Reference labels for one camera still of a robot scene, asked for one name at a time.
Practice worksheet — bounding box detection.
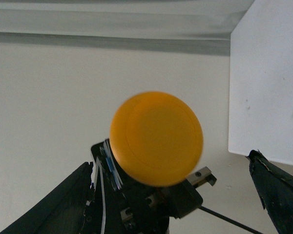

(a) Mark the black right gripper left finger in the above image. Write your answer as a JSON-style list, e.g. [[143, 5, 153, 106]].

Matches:
[[1, 162, 93, 234]]

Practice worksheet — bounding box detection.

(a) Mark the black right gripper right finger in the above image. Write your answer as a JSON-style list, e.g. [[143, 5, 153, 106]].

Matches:
[[246, 150, 293, 234]]

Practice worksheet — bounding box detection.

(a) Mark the yellow mushroom push button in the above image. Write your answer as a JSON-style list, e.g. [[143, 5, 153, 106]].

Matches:
[[84, 91, 216, 234]]

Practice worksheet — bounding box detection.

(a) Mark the white pleated curtain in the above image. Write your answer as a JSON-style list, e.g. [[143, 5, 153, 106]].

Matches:
[[0, 0, 252, 56]]

